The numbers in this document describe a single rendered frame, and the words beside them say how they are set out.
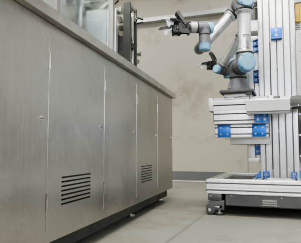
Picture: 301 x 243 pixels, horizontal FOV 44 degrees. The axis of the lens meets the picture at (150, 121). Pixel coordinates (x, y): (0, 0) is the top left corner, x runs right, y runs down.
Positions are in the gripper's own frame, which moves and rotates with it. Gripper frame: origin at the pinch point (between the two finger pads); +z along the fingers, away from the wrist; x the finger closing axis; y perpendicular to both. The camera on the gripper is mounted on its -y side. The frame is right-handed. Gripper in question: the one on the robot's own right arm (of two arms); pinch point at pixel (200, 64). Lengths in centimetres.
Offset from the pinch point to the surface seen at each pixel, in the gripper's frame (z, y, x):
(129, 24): -28, -20, -113
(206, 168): 110, 126, 131
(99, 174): -81, 68, -187
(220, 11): 82, -92, 162
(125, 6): -26, -33, -112
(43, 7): -110, 6, -224
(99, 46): -88, 12, -185
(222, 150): 89, 102, 144
